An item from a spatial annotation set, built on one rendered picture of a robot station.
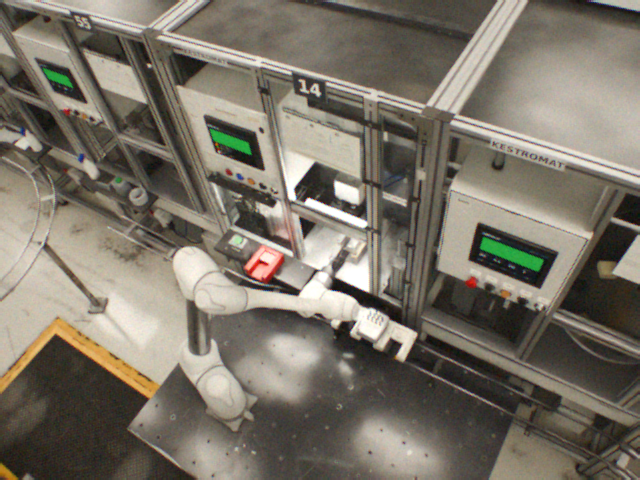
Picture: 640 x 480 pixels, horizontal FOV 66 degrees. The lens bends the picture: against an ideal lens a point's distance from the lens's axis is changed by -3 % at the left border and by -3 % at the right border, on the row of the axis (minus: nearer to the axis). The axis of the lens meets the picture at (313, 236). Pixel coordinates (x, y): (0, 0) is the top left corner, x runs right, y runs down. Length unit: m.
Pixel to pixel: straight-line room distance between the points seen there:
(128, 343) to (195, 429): 1.28
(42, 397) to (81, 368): 0.29
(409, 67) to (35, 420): 3.04
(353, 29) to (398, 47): 0.19
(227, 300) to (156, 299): 1.95
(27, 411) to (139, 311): 0.92
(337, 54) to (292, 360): 1.45
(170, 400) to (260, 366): 0.45
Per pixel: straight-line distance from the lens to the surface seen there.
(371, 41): 1.79
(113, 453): 3.38
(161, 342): 3.54
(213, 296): 1.78
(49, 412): 3.67
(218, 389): 2.23
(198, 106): 2.05
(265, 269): 2.43
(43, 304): 4.12
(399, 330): 2.34
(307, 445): 2.37
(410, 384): 2.45
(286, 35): 1.86
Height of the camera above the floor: 2.97
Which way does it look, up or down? 53 degrees down
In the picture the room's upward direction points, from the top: 10 degrees counter-clockwise
